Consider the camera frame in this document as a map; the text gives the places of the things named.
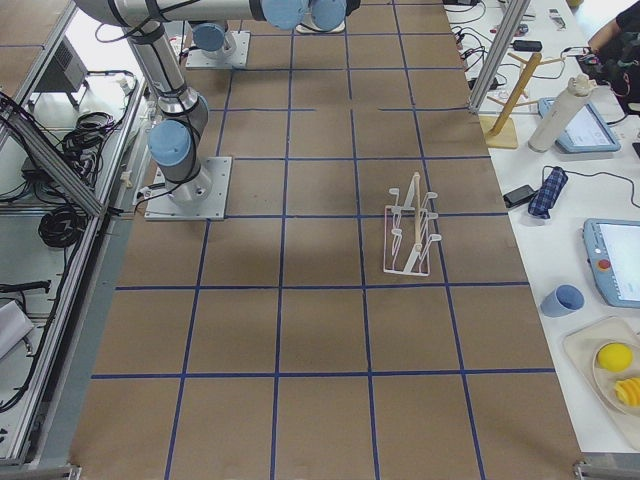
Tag blue cup on side table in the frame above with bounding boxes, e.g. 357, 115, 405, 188
540, 284, 585, 318

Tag wooden mug tree stand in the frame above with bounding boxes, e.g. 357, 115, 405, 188
478, 52, 564, 149

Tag black small device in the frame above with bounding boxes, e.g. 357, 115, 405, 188
503, 185, 537, 209

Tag beige plastic tray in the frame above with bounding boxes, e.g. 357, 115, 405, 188
295, 21, 346, 35

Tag blue plaid folded umbrella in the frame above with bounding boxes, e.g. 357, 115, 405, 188
528, 167, 568, 220

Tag beige tray with fruit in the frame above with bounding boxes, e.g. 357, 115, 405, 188
563, 316, 639, 422

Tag blue teach pendant far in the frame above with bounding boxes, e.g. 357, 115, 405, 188
555, 102, 621, 154

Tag blue teach pendant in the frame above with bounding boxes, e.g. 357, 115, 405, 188
582, 218, 639, 309
555, 102, 621, 154

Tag blue teach pendant near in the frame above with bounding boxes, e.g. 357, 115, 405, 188
582, 218, 639, 309

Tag yellow toy lemon slices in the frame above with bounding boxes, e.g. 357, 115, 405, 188
614, 377, 640, 407

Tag person in black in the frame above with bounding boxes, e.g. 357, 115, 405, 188
588, 1, 639, 111

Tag white wire cup rack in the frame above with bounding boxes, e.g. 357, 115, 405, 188
382, 172, 442, 277

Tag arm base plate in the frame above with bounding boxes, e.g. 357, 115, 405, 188
144, 157, 232, 221
186, 31, 251, 70

